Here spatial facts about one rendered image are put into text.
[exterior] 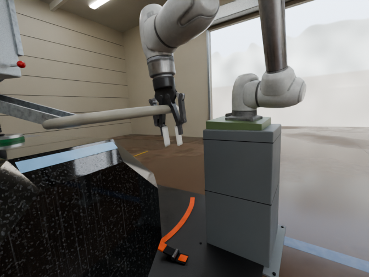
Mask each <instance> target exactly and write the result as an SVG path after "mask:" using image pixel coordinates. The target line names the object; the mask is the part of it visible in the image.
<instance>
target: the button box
mask: <svg viewBox="0 0 369 277"><path fill-rule="evenodd" d="M7 6H8V12H9V17H10V23H11V27H12V32H13V38H14V43H15V49H16V54H17V55H18V56H24V53H23V47H22V43H21V37H20V31H19V25H18V20H17V16H16V10H15V4H14V0H7Z"/></svg>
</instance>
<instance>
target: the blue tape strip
mask: <svg viewBox="0 0 369 277"><path fill-rule="evenodd" d="M113 149H117V147H116V145H115V144H114V142H108V143H103V144H100V145H94V146H89V147H85V148H79V149H75V150H71V151H66V152H61V153H56V154H51V155H48V156H43V157H38V158H33V159H28V160H23V161H19V162H15V164H16V166H17V167H18V169H19V171H20V172H21V173H25V172H28V171H32V170H36V169H40V168H44V167H48V166H51V165H55V164H59V163H63V162H67V161H70V160H74V159H78V158H82V157H87V156H90V155H93V154H97V153H102V152H105V151H109V150H113Z"/></svg>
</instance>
